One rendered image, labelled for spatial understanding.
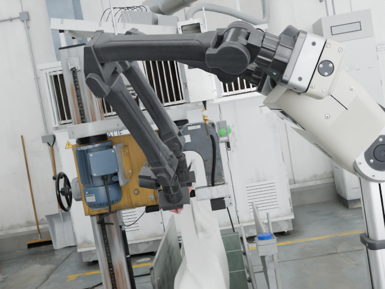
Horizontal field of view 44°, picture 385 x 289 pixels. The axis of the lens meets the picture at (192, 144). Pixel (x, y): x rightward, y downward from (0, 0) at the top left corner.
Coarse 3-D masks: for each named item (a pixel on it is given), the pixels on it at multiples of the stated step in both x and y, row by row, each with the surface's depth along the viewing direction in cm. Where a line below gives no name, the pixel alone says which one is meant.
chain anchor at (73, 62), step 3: (72, 57) 208; (75, 57) 208; (69, 60) 208; (72, 60) 208; (75, 60) 208; (78, 60) 208; (69, 63) 206; (72, 63) 208; (75, 63) 206; (78, 63) 208; (69, 66) 206; (72, 66) 208; (75, 66) 206; (78, 66) 208; (69, 69) 206; (78, 69) 208; (69, 72) 208
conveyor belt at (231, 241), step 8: (232, 232) 386; (224, 240) 367; (232, 240) 364; (232, 248) 344; (240, 248) 340; (232, 256) 326; (240, 256) 323; (232, 264) 309; (240, 264) 307; (232, 272) 295; (240, 272) 292; (232, 280) 281; (240, 280) 279; (232, 288) 269; (240, 288) 267; (248, 288) 265
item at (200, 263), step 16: (192, 224) 208; (192, 240) 191; (192, 256) 177; (208, 256) 186; (192, 272) 166; (208, 272) 170; (176, 288) 169; (192, 288) 164; (208, 288) 163; (224, 288) 183
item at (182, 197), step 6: (162, 192) 162; (180, 192) 157; (186, 192) 161; (162, 198) 161; (168, 198) 157; (174, 198) 156; (180, 198) 159; (186, 198) 159; (162, 204) 159; (168, 204) 159; (174, 204) 158; (180, 204) 158
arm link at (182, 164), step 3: (183, 153) 185; (180, 156) 183; (183, 156) 183; (180, 159) 182; (183, 159) 182; (180, 162) 182; (183, 162) 183; (186, 162) 185; (177, 165) 183; (180, 165) 183; (183, 165) 183; (186, 165) 185; (177, 168) 184; (180, 168) 183; (183, 168) 184
